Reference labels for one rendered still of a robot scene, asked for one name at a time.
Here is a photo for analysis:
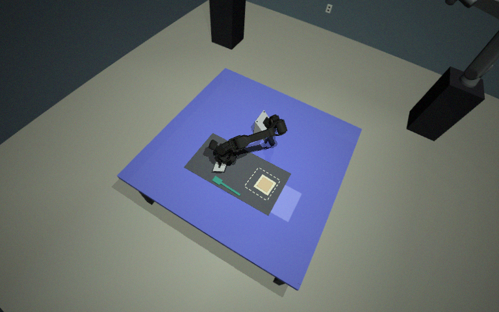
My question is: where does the cream square tile with dark square centre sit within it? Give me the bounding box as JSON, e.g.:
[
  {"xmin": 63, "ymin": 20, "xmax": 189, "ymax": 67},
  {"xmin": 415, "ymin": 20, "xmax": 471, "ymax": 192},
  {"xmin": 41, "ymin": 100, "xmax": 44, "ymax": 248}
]
[{"xmin": 253, "ymin": 175, "xmax": 276, "ymax": 196}]

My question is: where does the green small trowel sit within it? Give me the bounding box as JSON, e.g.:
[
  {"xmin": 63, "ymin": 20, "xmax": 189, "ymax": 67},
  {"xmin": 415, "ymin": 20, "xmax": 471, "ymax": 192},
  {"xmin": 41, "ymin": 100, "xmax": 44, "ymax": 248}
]
[{"xmin": 212, "ymin": 176, "xmax": 241, "ymax": 196}]

